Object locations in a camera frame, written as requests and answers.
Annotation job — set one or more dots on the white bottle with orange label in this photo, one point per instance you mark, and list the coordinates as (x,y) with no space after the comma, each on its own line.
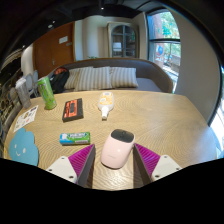
(106,101)

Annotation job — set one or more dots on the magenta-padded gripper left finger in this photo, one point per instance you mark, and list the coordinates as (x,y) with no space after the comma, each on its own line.
(81,160)

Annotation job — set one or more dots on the green drink can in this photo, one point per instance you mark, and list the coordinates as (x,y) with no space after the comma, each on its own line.
(47,93)

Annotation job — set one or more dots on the black backpack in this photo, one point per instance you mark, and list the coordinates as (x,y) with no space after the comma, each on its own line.
(59,81)

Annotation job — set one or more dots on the brown wooden door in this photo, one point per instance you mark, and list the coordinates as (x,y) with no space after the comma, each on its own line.
(50,50)

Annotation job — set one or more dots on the black and orange flat box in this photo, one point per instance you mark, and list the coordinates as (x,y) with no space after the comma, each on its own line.
(72,110)

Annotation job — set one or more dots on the group of white chairs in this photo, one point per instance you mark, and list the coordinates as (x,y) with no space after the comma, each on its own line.
(31,81)

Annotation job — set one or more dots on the striped beige pillow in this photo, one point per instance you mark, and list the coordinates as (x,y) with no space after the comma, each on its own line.
(123,77)
(71,79)
(93,79)

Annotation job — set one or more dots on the large window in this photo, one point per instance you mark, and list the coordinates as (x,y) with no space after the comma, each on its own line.
(165,43)

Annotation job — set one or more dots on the white door sign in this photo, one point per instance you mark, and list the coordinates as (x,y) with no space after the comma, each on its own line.
(63,40)

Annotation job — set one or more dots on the blue cloud-shaped mouse pad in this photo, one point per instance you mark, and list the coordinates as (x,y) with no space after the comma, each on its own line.
(24,148)

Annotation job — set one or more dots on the brown curved sofa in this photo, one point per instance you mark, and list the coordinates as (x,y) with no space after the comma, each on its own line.
(150,75)

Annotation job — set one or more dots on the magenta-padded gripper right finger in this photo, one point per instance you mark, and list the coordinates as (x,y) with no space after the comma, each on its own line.
(146,159)

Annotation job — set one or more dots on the green chewing gum box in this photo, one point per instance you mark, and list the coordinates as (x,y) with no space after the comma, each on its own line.
(75,138)

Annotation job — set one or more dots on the white sticker sheet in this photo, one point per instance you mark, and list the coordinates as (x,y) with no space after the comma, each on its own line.
(26,118)

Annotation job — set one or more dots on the glass-door cabinet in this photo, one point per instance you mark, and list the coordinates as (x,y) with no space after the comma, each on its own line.
(123,40)

